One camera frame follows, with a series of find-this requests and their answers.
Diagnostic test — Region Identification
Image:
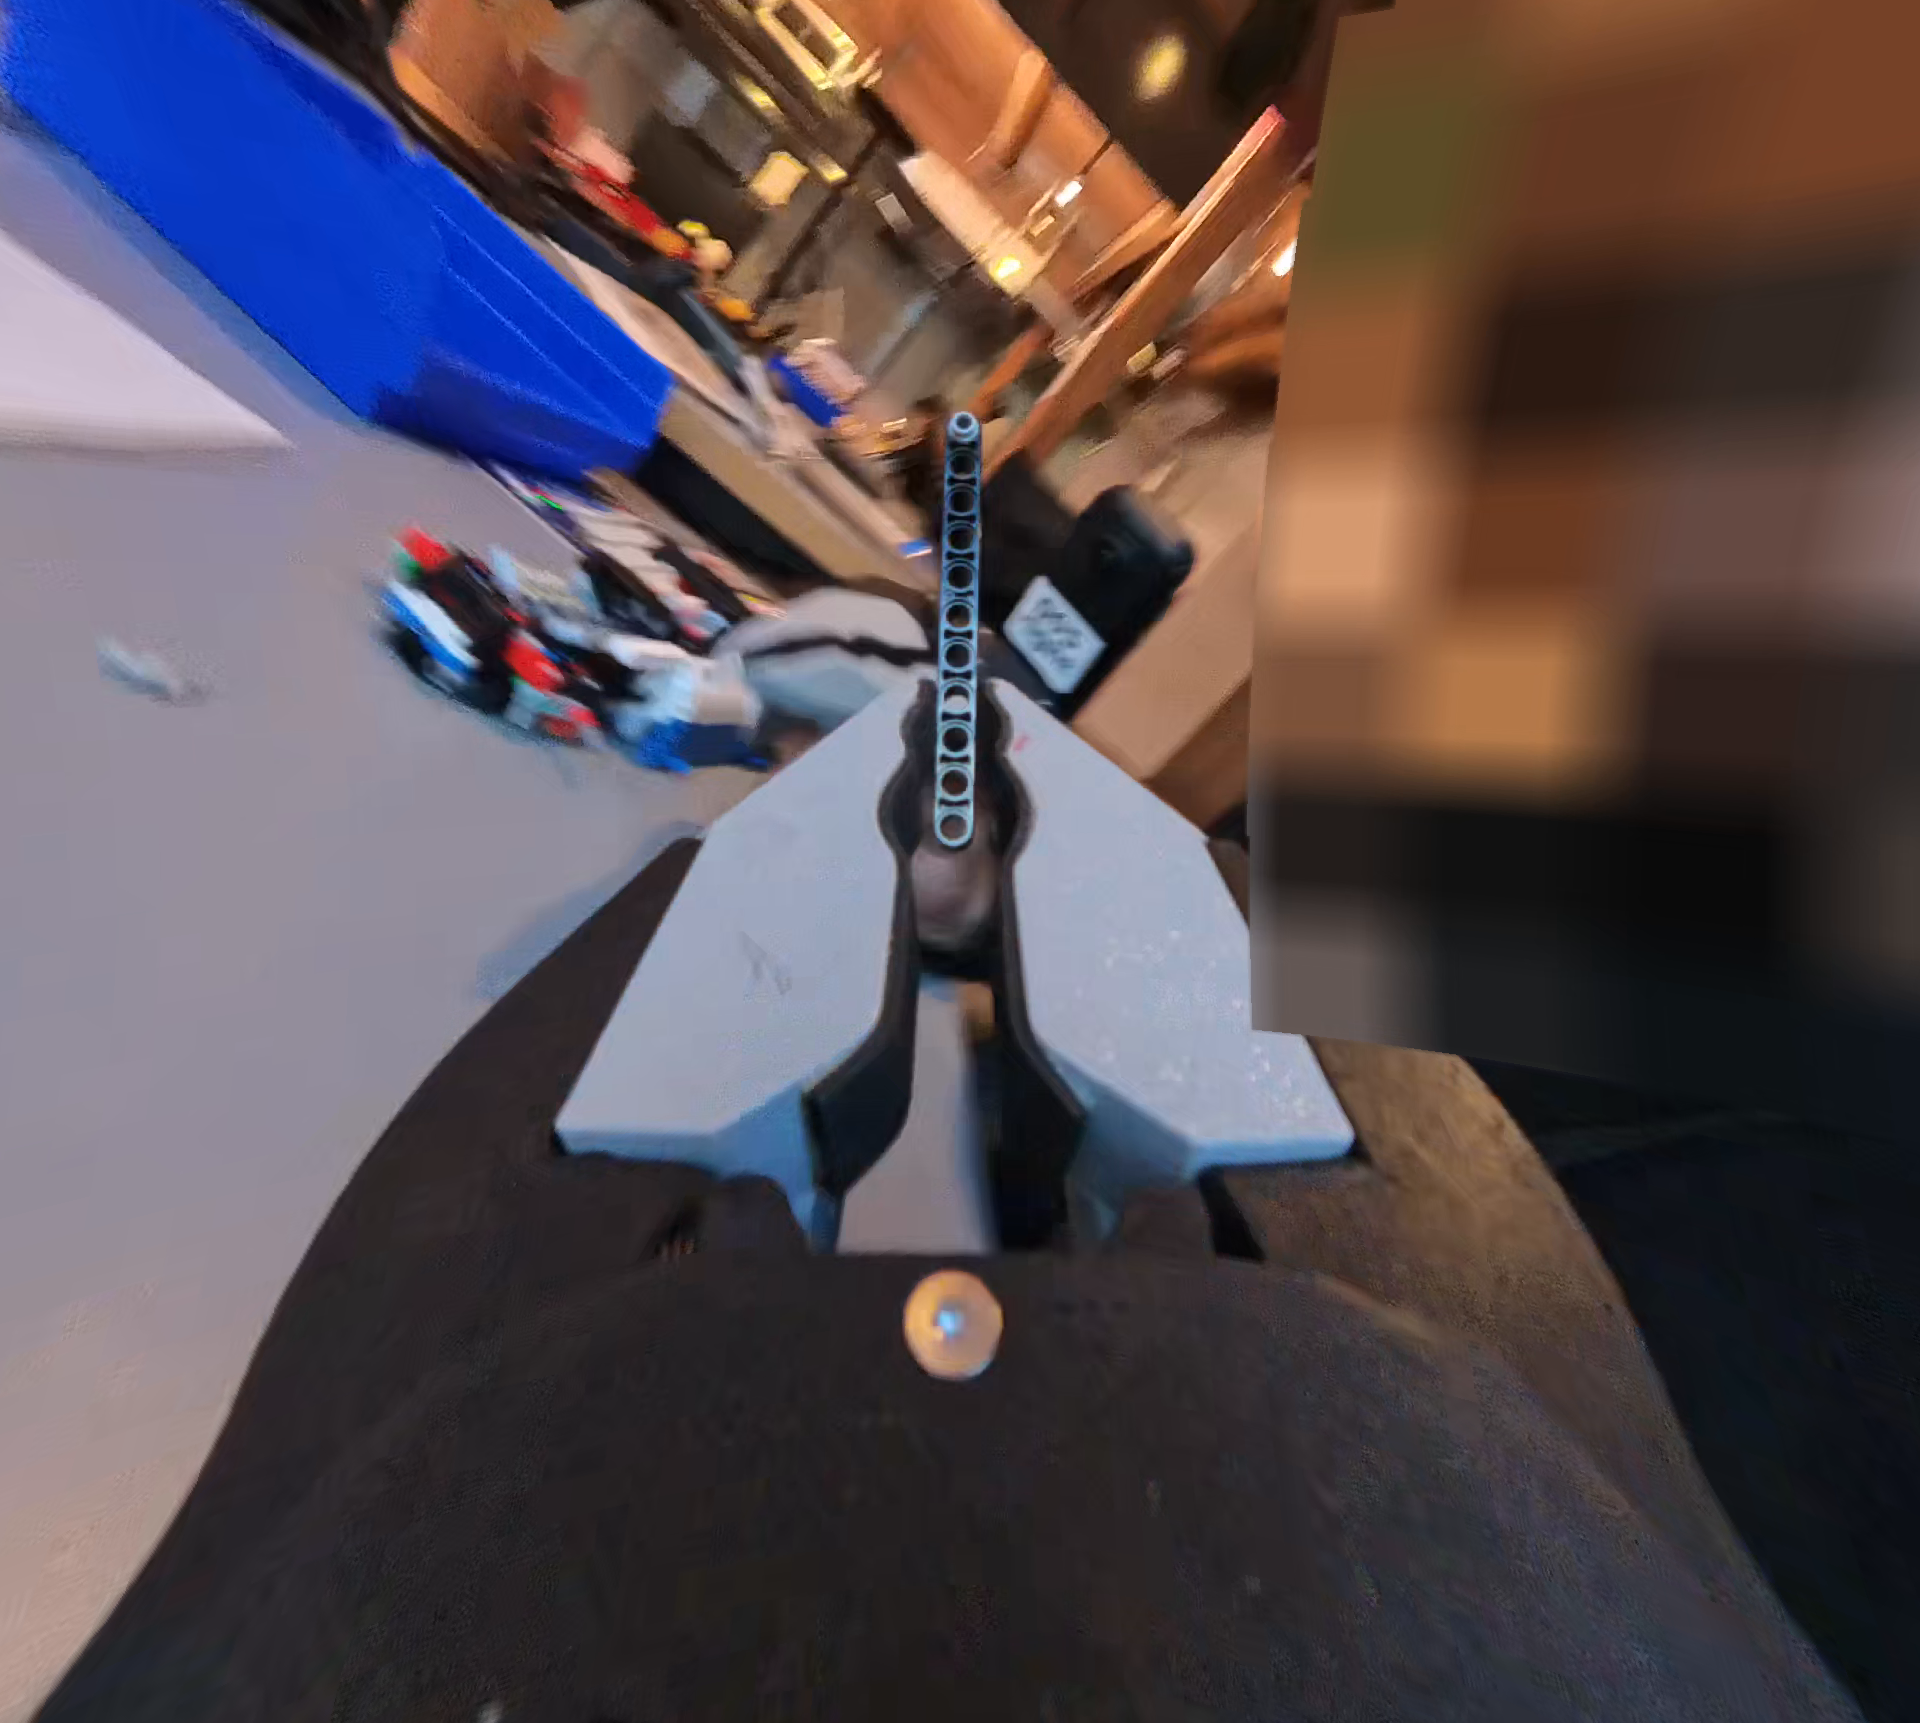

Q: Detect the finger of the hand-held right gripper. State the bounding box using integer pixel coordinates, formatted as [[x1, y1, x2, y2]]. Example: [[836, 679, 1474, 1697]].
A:
[[714, 655, 921, 737], [746, 589, 937, 657]]

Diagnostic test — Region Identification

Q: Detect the long grey perforated toy beam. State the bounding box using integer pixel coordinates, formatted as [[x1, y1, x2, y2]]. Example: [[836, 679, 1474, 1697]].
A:
[[931, 409, 986, 851]]

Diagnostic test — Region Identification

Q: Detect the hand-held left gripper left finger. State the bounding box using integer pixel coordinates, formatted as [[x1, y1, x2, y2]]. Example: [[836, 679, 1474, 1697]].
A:
[[552, 679, 921, 1203]]

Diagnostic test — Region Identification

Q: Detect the blue plastic bin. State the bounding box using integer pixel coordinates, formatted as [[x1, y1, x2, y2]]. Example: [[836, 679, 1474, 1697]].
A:
[[0, 0, 681, 489]]

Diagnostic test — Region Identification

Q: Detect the partly built toy car model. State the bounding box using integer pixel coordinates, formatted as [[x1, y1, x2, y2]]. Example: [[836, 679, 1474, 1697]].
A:
[[374, 527, 787, 773]]

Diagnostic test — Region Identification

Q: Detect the small grey toy pin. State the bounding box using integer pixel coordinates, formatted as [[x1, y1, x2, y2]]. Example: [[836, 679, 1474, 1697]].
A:
[[97, 637, 215, 705]]

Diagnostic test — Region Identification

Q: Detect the open building instruction booklet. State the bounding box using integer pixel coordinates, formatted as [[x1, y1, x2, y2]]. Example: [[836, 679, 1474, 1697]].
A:
[[0, 230, 296, 453]]

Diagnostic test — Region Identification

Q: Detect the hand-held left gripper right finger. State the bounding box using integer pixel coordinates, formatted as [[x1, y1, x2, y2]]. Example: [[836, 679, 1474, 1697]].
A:
[[983, 679, 1360, 1247]]

